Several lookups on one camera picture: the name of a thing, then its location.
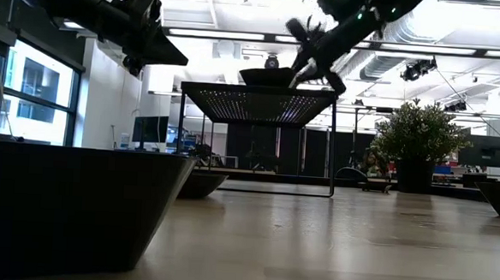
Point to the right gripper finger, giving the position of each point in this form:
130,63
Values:
307,70
334,82

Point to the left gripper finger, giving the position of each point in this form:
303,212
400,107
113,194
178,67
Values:
166,54

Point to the glossy black shaped plate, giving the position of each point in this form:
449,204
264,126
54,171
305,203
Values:
266,77

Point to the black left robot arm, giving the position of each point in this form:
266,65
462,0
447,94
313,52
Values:
68,2

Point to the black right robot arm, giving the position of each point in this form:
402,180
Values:
390,6

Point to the long ceiling light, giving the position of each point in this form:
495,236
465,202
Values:
217,34

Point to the black perforated metal shelf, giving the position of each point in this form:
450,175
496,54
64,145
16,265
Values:
260,106

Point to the black computer monitor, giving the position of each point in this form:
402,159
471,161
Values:
150,128
485,150

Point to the potted green plant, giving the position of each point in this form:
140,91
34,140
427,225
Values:
417,131

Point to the black oval plate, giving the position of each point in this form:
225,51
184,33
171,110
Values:
200,184

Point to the black plate with slanted sides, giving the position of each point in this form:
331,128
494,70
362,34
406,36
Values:
58,198

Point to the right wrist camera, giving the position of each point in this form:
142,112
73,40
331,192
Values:
303,31

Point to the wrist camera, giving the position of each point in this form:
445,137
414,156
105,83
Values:
133,65
303,31

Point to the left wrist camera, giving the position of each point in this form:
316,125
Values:
133,65

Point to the black ceiling camera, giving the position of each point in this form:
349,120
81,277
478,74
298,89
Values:
412,71
272,62

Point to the silver ventilation duct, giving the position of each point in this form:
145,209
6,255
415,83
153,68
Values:
387,57

